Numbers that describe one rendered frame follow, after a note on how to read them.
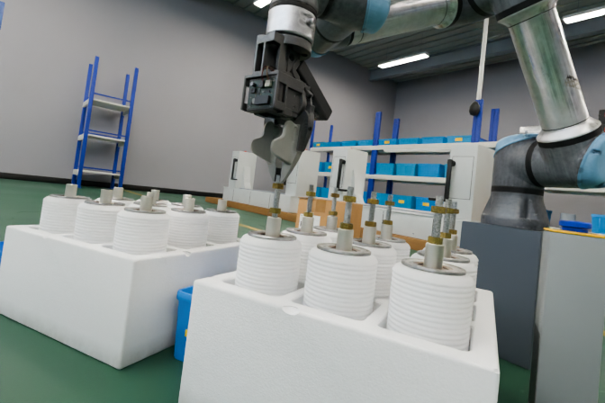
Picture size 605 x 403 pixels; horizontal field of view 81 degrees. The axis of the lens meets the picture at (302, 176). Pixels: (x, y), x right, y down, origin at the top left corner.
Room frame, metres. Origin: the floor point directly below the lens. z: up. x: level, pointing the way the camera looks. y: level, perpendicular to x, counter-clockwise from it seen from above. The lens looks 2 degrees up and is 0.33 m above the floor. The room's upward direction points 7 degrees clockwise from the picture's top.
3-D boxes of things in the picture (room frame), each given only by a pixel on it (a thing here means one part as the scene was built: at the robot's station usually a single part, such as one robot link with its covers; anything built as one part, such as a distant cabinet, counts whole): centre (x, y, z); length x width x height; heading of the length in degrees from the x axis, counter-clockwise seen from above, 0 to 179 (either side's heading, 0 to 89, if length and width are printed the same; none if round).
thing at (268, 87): (0.54, 0.05, 0.49); 0.09 x 0.08 x 0.12; 141
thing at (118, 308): (0.85, 0.35, 0.09); 0.39 x 0.39 x 0.18; 65
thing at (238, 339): (0.60, -0.12, 0.09); 0.39 x 0.39 x 0.18; 62
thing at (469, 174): (3.14, -0.89, 0.45); 1.45 x 0.57 x 0.74; 39
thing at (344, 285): (0.50, -0.07, 0.16); 0.10 x 0.10 x 0.18
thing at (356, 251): (0.50, -0.07, 0.25); 0.08 x 0.08 x 0.01
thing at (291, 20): (0.54, 0.04, 0.57); 0.08 x 0.08 x 0.05
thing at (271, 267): (0.55, 0.04, 0.16); 0.10 x 0.10 x 0.18
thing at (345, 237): (0.50, -0.07, 0.26); 0.02 x 0.02 x 0.03
